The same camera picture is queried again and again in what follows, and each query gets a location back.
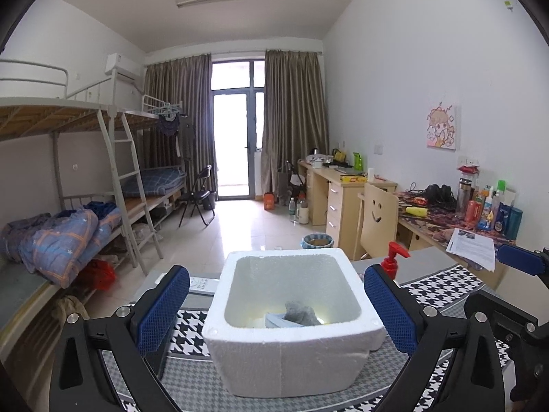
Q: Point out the blue orange plaid quilt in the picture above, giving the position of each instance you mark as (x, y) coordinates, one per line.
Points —
(64, 240)

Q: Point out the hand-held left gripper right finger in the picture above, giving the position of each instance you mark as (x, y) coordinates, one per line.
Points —
(390, 309)

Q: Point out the houndstooth tablecloth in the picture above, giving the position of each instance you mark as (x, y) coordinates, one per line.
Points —
(446, 283)

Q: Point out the dark purple quilt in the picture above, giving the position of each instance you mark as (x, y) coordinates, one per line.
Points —
(17, 231)

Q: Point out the brown curtain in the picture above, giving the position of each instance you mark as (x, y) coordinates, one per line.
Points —
(184, 116)
(296, 116)

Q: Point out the orange jug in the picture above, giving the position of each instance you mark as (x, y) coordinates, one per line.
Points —
(269, 201)

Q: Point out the white air conditioner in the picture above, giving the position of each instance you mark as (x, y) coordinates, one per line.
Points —
(122, 65)

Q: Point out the blue face mask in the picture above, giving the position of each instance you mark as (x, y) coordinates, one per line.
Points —
(276, 322)

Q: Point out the dark hanging clothes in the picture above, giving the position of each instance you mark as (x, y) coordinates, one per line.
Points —
(168, 125)

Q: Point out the glass balcony door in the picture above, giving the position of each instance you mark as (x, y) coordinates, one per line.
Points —
(233, 137)

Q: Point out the blue garment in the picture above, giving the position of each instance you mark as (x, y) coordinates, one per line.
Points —
(103, 208)

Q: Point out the white foam box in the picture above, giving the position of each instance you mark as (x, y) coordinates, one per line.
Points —
(291, 360)

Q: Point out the red bag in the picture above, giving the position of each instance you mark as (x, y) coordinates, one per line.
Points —
(101, 274)

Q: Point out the blue plaid mattress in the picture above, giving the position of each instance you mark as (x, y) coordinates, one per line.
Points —
(154, 180)

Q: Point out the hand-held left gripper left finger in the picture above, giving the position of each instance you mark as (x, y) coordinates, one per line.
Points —
(165, 309)

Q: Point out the light wooden desk with drawers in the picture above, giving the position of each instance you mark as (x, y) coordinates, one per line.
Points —
(339, 206)

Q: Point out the wooden chair with smiley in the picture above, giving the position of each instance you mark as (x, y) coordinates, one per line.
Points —
(379, 219)

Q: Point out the white plastic jug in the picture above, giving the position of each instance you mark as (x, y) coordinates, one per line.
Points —
(302, 212)

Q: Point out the yellow bag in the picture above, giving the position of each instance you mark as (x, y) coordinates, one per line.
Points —
(339, 155)

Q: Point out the white remote control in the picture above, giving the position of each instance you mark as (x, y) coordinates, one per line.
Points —
(203, 285)

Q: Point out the white lotion bottle red pump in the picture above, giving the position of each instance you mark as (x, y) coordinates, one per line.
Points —
(392, 264)

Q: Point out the beige cloth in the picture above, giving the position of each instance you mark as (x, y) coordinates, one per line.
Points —
(70, 309)

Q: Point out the black headphones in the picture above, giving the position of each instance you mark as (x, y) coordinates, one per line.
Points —
(439, 193)

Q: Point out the wooden desk with patterned mat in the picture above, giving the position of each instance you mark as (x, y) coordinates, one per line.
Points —
(429, 223)

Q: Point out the grey sock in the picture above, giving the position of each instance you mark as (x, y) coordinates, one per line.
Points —
(302, 313)

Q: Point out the cartoon wall poster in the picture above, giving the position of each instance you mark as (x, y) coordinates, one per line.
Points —
(441, 126)

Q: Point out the black folding chair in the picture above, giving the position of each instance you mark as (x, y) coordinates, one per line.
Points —
(199, 193)

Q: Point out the printed paper sheet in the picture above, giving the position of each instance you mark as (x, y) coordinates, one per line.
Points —
(472, 249)

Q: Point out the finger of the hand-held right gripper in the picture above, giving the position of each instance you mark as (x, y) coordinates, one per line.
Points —
(493, 309)
(517, 257)

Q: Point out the ceiling tube light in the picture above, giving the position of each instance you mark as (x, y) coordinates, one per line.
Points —
(221, 0)

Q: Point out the metal bunk bed with ladder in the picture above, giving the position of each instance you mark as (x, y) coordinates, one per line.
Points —
(43, 118)

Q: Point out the yellow tube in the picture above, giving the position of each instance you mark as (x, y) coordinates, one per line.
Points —
(416, 211)

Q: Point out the cluster of toiletry bottles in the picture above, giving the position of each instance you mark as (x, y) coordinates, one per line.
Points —
(489, 210)

